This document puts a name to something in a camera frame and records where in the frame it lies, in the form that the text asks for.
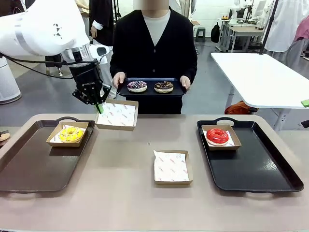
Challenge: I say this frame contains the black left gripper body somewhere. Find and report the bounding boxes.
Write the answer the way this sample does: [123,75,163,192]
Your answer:
[69,61,104,104]

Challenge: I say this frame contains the kraft paper food box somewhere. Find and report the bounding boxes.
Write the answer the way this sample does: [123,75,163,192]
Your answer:
[153,149,194,186]
[46,121,90,148]
[201,124,242,151]
[95,98,139,132]

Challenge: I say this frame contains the dark donut colourful sprinkles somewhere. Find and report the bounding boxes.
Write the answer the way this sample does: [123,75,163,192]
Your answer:
[126,80,148,93]

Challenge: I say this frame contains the small black serving tray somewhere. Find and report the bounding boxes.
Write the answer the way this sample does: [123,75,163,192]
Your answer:
[116,77,188,98]

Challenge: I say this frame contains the yellow sprinkled donut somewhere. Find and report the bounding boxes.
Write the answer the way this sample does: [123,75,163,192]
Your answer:
[58,127,85,144]

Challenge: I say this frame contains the chocolate nut donut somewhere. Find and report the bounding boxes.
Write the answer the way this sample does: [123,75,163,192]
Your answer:
[154,81,174,94]

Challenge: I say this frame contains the red glazed donut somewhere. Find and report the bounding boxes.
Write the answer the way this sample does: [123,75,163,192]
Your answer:
[206,128,229,145]

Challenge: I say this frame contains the person's right forearm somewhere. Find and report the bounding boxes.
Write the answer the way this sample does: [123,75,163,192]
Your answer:
[110,50,126,74]

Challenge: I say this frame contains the person's left forearm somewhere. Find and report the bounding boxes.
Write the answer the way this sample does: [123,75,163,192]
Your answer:
[180,50,198,78]

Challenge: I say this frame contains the large black plastic tray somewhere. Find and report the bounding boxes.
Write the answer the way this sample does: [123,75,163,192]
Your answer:
[197,117,305,193]

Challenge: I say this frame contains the large brown plastic tray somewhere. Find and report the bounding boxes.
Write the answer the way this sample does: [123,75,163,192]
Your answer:
[0,116,97,193]

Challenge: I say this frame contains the person's right hand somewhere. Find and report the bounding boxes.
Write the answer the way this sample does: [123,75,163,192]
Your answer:
[112,72,127,89]

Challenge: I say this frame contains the person's left hand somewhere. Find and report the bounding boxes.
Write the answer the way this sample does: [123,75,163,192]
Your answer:
[179,75,192,88]

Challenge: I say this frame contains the grey hanging garment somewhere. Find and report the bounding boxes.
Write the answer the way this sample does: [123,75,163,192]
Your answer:
[277,38,309,71]

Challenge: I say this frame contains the large white table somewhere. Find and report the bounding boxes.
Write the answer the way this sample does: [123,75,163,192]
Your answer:
[210,51,309,131]

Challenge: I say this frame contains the orange bag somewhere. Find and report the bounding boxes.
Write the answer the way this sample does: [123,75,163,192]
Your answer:
[224,100,259,115]

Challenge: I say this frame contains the pink hanging garment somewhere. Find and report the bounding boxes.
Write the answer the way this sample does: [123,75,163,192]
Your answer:
[294,15,309,42]

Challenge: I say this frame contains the person in black top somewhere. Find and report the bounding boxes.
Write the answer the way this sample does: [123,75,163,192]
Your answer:
[110,9,198,115]

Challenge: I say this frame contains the white hanging garment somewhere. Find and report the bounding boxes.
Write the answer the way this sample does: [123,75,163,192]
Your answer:
[264,0,309,53]

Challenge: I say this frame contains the black slanted pole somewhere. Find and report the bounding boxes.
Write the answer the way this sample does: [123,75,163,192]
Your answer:
[259,0,279,55]

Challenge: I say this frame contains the wood top desk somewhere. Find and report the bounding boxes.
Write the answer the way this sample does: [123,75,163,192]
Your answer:
[218,22,265,53]

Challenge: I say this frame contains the grey plastic stool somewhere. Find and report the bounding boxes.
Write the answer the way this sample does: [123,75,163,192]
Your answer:
[195,27,207,43]

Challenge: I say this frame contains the black backpack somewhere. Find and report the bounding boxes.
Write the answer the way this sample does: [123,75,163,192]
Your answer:
[211,22,221,44]

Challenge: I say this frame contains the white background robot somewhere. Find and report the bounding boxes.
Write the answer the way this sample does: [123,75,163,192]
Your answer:
[229,0,252,24]

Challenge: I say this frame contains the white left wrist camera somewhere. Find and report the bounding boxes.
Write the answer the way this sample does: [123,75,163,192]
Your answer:
[89,44,113,60]

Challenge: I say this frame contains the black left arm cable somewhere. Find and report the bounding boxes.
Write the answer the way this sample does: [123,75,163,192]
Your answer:
[0,52,98,81]

